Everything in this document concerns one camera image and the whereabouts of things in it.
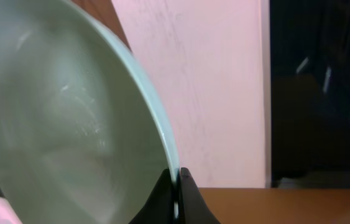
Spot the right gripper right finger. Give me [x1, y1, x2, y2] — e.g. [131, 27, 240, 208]
[178, 167, 220, 224]

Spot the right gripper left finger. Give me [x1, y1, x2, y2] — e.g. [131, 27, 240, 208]
[129, 169, 174, 224]

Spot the light green plate top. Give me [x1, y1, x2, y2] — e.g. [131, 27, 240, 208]
[0, 0, 180, 223]

